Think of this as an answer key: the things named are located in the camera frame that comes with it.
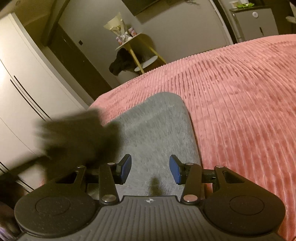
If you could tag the dark wooden door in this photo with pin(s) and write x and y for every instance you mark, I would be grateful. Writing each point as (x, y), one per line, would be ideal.
(77, 64)

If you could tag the round yellow side table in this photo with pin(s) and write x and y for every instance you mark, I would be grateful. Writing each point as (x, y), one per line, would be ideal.
(143, 53)

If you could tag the grey cabinet with clutter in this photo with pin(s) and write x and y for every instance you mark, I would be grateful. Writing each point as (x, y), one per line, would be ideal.
(262, 19)

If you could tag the grey sweatpants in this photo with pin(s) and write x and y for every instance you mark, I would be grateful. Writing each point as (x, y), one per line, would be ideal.
(151, 132)

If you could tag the black cloth on table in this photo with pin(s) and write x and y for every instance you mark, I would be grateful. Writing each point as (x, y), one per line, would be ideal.
(123, 62)

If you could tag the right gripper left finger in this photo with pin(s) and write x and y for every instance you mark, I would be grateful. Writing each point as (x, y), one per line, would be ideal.
(105, 175)

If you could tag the pink ribbed bed blanket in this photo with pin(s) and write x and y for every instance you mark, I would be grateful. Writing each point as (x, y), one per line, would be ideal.
(241, 100)

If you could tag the white wardrobe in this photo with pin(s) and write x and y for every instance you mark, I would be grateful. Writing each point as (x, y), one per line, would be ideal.
(32, 91)

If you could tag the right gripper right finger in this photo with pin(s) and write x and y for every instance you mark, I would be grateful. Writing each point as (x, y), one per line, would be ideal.
(226, 182)

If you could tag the black wall television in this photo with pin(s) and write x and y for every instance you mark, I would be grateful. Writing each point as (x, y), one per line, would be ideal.
(137, 7)

